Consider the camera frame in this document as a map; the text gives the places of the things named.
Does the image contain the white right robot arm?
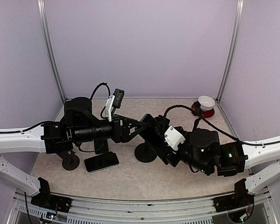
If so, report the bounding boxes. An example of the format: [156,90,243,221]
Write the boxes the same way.
[155,126,280,207]

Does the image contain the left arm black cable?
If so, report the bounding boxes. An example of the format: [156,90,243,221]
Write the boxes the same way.
[0,82,110,154]

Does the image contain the red round saucer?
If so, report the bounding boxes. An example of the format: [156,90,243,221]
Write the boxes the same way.
[191,101,215,118]

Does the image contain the black folding phone stand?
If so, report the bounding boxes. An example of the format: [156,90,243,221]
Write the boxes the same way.
[154,115,170,133]

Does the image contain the brown-base plate phone stand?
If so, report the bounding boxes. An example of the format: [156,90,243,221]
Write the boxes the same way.
[57,150,80,171]

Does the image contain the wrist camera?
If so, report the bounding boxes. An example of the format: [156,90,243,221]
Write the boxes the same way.
[164,126,185,154]
[105,89,125,122]

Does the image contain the black smartphone silver edge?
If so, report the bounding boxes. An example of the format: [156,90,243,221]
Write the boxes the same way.
[84,152,119,172]

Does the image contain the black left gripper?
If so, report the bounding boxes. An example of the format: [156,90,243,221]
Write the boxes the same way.
[73,114,147,144]

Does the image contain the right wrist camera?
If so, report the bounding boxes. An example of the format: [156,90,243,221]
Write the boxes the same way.
[164,126,185,154]

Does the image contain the blue-edged black smartphone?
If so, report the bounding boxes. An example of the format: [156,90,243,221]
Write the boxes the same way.
[141,114,161,148]

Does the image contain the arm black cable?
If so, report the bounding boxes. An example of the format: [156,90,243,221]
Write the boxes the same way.
[0,82,110,154]
[163,105,280,173]

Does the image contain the white ceramic bowl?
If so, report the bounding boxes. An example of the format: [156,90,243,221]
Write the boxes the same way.
[198,96,216,111]

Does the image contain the black smartphone blue edge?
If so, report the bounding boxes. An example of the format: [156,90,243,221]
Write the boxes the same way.
[94,140,109,154]

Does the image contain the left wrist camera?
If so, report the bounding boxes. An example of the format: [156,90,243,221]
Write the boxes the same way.
[105,89,125,122]

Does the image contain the black round-base pole stand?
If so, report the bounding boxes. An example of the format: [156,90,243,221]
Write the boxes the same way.
[134,130,157,163]

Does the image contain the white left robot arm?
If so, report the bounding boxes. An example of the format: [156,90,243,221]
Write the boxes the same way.
[0,97,147,210]

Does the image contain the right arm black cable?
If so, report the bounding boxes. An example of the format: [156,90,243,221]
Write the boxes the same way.
[163,105,280,173]

